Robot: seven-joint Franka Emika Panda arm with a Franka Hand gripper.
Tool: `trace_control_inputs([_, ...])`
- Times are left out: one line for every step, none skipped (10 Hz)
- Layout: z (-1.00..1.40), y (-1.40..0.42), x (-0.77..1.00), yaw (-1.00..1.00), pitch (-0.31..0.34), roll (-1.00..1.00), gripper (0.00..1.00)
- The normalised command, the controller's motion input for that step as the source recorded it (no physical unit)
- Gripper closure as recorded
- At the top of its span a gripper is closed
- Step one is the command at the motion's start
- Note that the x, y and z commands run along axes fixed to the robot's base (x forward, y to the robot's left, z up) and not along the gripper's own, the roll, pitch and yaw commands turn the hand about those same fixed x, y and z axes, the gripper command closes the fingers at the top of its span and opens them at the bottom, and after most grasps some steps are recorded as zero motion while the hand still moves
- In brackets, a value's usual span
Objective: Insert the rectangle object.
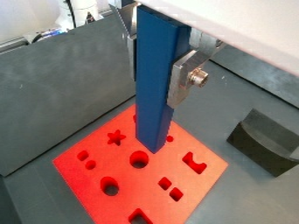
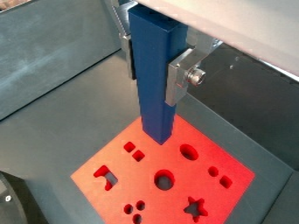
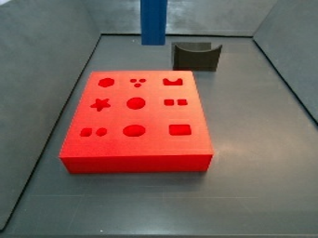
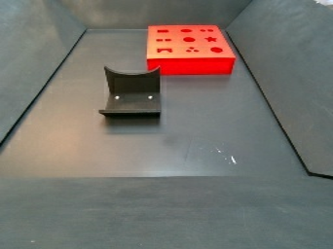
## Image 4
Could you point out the red shape sorter block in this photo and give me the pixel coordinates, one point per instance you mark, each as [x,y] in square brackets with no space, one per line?
[188,50]

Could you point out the black curved holder bracket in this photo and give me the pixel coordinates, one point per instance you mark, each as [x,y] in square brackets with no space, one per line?
[133,93]

